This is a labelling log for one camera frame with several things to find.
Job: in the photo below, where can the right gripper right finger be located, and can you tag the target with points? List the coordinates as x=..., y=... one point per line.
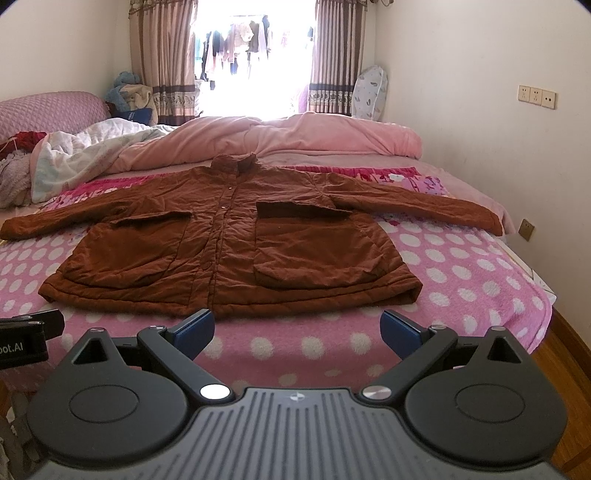
x=477, y=401

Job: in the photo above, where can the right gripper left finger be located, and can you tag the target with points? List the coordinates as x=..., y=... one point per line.
x=112, y=401

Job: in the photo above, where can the brown padded jacket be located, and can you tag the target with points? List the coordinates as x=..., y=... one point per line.
x=240, y=239

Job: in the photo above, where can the pile of bags and clothes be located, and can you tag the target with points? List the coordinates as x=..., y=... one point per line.
x=129, y=99

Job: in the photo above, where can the pink polka dot blanket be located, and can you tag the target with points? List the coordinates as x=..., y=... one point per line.
x=470, y=284

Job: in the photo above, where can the lavender knit blanket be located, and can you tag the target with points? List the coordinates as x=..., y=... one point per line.
x=15, y=177

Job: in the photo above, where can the pink floral blanket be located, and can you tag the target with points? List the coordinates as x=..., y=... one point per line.
x=407, y=177

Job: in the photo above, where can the white floral duvet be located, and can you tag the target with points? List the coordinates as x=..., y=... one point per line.
x=63, y=161

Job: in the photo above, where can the red garment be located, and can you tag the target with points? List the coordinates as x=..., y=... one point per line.
x=24, y=141

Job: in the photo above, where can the purple quilted headboard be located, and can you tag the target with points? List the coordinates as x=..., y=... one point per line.
x=67, y=111

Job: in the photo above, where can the pink quilt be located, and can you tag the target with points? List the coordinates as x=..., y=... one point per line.
x=204, y=138

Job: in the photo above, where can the left striped curtain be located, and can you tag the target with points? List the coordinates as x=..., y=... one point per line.
x=162, y=48

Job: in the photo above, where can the striped curtain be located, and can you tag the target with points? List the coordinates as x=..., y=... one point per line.
x=162, y=48
x=337, y=55

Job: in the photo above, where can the hanging laundry outside window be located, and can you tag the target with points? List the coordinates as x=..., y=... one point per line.
x=254, y=46

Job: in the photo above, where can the right striped curtain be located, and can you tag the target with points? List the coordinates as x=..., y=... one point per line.
x=337, y=55

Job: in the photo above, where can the brass wall socket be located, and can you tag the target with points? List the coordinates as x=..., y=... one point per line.
x=526, y=230

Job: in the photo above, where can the white wall socket strip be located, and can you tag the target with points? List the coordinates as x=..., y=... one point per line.
x=537, y=96

